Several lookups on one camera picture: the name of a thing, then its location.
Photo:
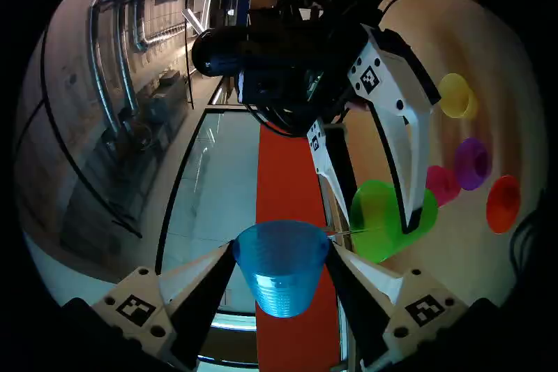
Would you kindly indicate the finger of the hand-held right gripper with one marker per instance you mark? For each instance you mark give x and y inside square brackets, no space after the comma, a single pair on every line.
[407,136]

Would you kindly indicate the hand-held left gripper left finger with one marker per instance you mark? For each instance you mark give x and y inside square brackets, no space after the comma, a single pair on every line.
[144,289]

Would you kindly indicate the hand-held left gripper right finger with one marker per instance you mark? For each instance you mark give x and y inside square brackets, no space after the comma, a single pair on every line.
[403,302]

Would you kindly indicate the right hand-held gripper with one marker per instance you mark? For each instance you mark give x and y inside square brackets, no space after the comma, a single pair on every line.
[283,62]

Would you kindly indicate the green plastic cup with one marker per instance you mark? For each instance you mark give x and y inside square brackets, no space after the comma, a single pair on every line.
[377,223]

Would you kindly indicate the blue plastic cup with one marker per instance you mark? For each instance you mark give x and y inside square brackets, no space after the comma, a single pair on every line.
[281,267]

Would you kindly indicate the pink plastic cup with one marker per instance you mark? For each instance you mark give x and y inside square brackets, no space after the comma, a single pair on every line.
[442,186]

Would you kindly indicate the yellow plastic cup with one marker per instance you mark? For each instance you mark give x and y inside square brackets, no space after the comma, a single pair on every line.
[455,97]

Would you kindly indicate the purple plastic cup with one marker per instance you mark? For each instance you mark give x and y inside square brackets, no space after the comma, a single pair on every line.
[473,164]

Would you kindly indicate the red plastic cup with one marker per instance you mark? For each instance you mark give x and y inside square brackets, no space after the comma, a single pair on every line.
[503,206]

